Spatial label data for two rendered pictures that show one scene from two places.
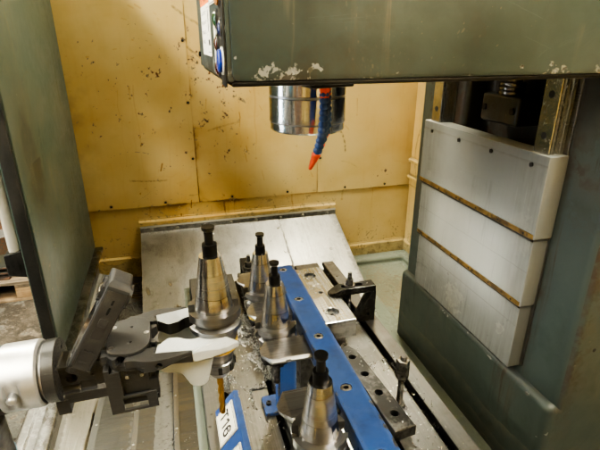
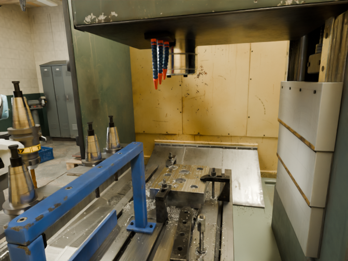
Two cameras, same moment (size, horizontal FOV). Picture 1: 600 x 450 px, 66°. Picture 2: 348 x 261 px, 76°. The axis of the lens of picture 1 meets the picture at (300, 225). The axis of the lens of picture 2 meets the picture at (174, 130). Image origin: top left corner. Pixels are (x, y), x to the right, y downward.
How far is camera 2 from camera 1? 0.53 m
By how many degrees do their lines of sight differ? 30
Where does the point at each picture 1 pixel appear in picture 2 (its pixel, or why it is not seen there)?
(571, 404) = not seen: outside the picture
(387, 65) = (154, 9)
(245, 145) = (207, 107)
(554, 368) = not seen: outside the picture
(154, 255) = (156, 156)
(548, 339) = (332, 238)
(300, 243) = (230, 162)
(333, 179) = (256, 130)
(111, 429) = (87, 221)
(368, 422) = (45, 204)
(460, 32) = not seen: outside the picture
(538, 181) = (317, 103)
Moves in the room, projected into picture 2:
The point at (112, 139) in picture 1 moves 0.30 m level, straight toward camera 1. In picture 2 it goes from (146, 101) to (137, 104)
